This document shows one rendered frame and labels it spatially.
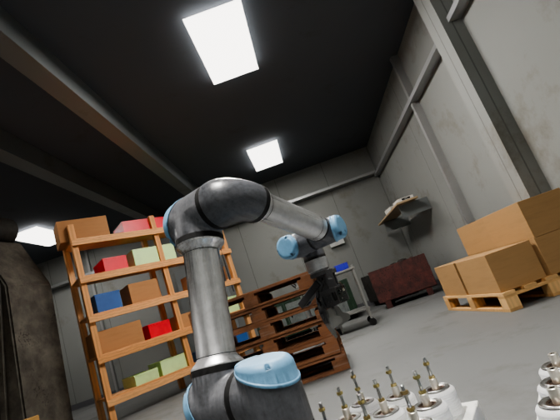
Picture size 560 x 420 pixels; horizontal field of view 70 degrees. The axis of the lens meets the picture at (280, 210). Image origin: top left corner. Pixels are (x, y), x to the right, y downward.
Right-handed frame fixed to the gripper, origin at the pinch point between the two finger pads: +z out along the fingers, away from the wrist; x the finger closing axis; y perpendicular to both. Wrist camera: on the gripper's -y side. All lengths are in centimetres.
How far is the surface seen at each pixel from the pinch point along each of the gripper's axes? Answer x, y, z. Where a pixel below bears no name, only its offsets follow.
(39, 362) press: 123, -479, -49
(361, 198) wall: 787, -268, -192
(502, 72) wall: 318, 85, -151
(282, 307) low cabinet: 498, -381, -14
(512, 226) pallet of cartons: 282, 37, -13
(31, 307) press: 124, -477, -117
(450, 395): -1.2, 27.9, 23.8
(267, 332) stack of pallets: 148, -147, 2
